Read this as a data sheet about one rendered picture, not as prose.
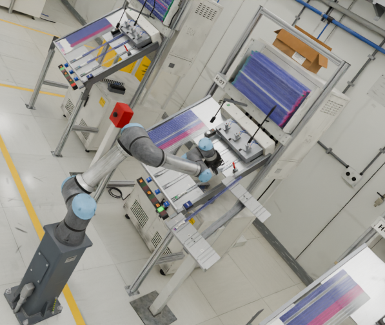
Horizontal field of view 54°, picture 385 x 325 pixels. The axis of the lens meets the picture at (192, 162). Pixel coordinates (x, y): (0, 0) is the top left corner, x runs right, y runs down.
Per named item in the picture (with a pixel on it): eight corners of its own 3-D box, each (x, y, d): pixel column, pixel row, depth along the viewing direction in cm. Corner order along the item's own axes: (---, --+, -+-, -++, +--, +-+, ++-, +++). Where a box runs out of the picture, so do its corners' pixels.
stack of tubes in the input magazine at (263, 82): (280, 127, 233) (307, 90, 222) (230, 83, 261) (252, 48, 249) (289, 129, 242) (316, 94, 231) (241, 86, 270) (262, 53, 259)
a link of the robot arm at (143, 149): (146, 149, 170) (218, 171, 203) (138, 135, 177) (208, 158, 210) (133, 168, 174) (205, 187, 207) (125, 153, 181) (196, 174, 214)
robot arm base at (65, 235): (63, 249, 182) (71, 235, 177) (48, 227, 188) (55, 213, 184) (89, 242, 194) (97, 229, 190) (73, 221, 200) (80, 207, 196)
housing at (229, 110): (264, 162, 249) (265, 148, 238) (220, 118, 275) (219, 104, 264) (273, 156, 251) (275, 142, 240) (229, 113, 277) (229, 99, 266)
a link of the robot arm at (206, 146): (193, 142, 212) (206, 133, 212) (198, 151, 221) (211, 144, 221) (200, 151, 208) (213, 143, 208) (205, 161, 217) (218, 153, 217)
